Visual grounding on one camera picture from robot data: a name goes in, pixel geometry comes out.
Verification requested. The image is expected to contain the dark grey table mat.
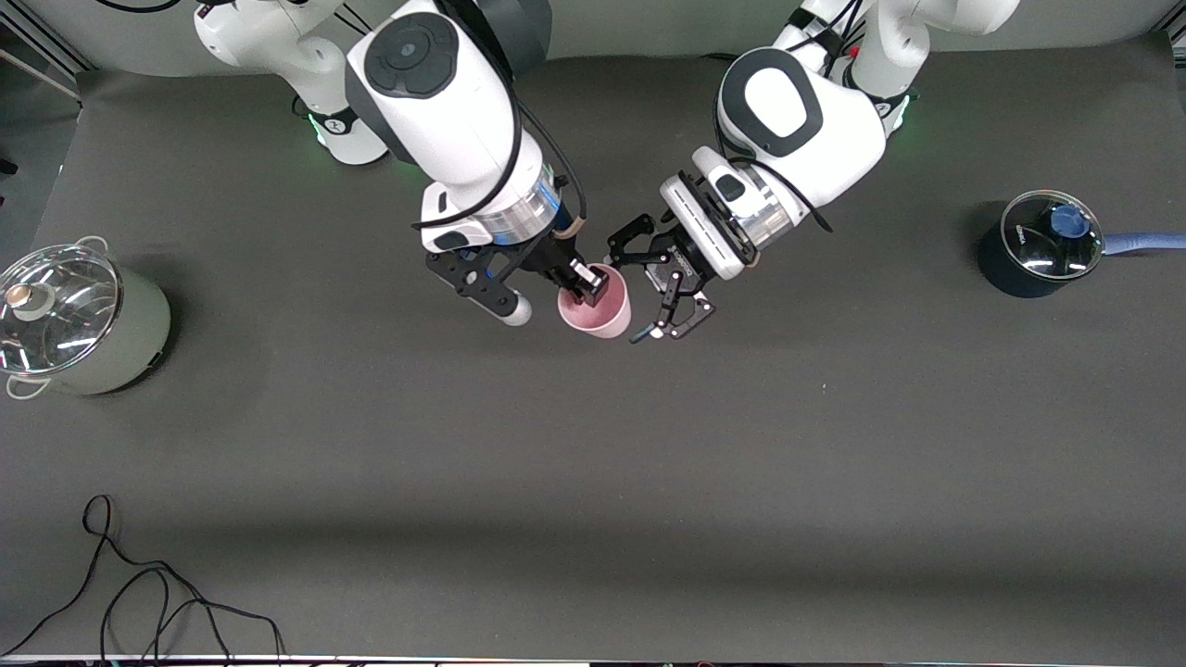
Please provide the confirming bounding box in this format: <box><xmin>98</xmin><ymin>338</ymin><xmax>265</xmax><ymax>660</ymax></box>
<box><xmin>0</xmin><ymin>37</ymin><xmax>1186</xmax><ymax>661</ymax></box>

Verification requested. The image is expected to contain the glass lid with blue knob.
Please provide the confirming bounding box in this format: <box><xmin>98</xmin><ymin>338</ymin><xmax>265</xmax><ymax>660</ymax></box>
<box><xmin>1001</xmin><ymin>190</ymin><xmax>1105</xmax><ymax>279</ymax></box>

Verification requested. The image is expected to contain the pink plastic cup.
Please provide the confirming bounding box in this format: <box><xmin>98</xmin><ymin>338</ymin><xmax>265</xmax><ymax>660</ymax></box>
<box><xmin>558</xmin><ymin>264</ymin><xmax>633</xmax><ymax>340</ymax></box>

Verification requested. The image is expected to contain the dark blue saucepan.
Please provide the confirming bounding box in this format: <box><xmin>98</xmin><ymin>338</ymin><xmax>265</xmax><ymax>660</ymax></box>
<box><xmin>978</xmin><ymin>190</ymin><xmax>1186</xmax><ymax>299</ymax></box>

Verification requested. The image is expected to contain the thin black loose cable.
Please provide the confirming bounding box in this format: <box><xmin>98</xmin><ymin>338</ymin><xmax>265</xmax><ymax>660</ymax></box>
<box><xmin>0</xmin><ymin>494</ymin><xmax>286</xmax><ymax>661</ymax></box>

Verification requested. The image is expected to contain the right arm wrist cable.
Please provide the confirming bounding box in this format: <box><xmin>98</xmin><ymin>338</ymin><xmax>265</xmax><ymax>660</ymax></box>
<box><xmin>412</xmin><ymin>28</ymin><xmax>590</xmax><ymax>233</ymax></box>

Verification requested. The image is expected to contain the aluminium frame rail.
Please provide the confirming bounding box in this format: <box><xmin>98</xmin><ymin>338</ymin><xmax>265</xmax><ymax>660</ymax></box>
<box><xmin>0</xmin><ymin>14</ymin><xmax>95</xmax><ymax>105</ymax></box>

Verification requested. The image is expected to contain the glass lid with beige knob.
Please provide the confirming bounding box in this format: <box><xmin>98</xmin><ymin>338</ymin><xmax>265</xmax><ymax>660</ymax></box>
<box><xmin>0</xmin><ymin>245</ymin><xmax>123</xmax><ymax>376</ymax></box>

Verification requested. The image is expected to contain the left arm wrist cable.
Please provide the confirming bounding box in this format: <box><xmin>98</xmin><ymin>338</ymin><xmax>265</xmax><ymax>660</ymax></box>
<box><xmin>713</xmin><ymin>102</ymin><xmax>833</xmax><ymax>234</ymax></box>

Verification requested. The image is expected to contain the grey-green cooking pot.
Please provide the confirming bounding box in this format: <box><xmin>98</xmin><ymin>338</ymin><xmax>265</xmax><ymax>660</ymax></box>
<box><xmin>0</xmin><ymin>236</ymin><xmax>172</xmax><ymax>399</ymax></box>

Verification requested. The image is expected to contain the arm wrist cable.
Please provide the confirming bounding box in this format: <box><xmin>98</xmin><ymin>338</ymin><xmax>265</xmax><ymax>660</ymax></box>
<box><xmin>412</xmin><ymin>28</ymin><xmax>590</xmax><ymax>233</ymax></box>
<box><xmin>713</xmin><ymin>102</ymin><xmax>833</xmax><ymax>234</ymax></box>

